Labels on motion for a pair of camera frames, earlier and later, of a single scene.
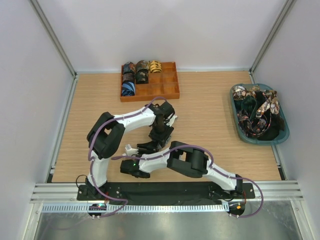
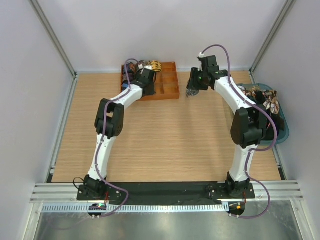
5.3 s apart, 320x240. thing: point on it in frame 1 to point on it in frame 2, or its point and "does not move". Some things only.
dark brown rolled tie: [128, 76] does not move
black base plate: [165, 193] does not move
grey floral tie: [168, 139] to [191, 92]
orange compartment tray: [164, 84] does not move
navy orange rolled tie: [129, 67] does not move
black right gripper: [153, 146] to [193, 83]
